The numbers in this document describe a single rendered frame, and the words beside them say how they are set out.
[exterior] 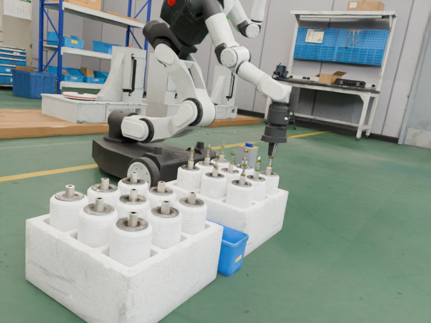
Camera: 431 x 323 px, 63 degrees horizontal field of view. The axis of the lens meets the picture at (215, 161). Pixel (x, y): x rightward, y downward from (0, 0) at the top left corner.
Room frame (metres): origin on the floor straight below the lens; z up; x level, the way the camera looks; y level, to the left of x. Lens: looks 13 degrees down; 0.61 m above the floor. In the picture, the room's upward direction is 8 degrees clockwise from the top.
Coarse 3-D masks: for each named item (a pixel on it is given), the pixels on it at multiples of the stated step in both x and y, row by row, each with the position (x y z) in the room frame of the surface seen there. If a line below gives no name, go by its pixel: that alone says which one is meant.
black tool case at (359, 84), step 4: (336, 80) 5.60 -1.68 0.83; (340, 80) 5.57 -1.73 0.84; (344, 80) 5.55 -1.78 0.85; (348, 80) 5.52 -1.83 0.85; (352, 80) 5.51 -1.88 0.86; (336, 84) 5.59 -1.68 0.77; (340, 84) 5.57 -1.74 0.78; (344, 84) 5.54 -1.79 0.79; (348, 84) 5.52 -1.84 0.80; (352, 84) 5.47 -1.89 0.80; (356, 84) 5.48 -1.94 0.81; (360, 84) 5.45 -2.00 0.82; (364, 84) 5.48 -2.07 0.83
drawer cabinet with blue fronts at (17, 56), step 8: (0, 48) 5.57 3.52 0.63; (8, 48) 5.70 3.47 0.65; (16, 48) 5.79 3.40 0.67; (24, 48) 5.90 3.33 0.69; (0, 56) 5.56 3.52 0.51; (8, 56) 5.68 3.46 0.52; (16, 56) 5.78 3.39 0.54; (24, 56) 5.89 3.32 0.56; (0, 64) 5.56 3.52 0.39; (8, 64) 5.68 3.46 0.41; (16, 64) 5.77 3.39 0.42; (24, 64) 5.88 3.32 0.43; (0, 72) 5.60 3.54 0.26; (8, 72) 5.68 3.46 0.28; (0, 80) 5.57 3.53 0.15; (8, 80) 5.68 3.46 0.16; (0, 88) 5.63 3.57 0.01; (8, 88) 5.74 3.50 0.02
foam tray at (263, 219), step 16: (176, 192) 1.29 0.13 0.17; (288, 192) 1.46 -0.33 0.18; (208, 208) 1.21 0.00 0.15; (224, 208) 1.18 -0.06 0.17; (240, 208) 1.17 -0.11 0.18; (256, 208) 1.19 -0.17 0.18; (272, 208) 1.33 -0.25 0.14; (224, 224) 1.17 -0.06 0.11; (240, 224) 1.14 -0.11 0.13; (256, 224) 1.21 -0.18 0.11; (272, 224) 1.35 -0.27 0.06; (256, 240) 1.23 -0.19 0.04
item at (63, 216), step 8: (56, 200) 0.86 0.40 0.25; (80, 200) 0.88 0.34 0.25; (88, 200) 0.90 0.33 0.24; (56, 208) 0.85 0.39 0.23; (64, 208) 0.84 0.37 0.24; (72, 208) 0.85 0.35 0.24; (80, 208) 0.87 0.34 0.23; (56, 216) 0.85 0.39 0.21; (64, 216) 0.84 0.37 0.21; (72, 216) 0.85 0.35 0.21; (56, 224) 0.85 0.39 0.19; (64, 224) 0.84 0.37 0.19; (72, 224) 0.85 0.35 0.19
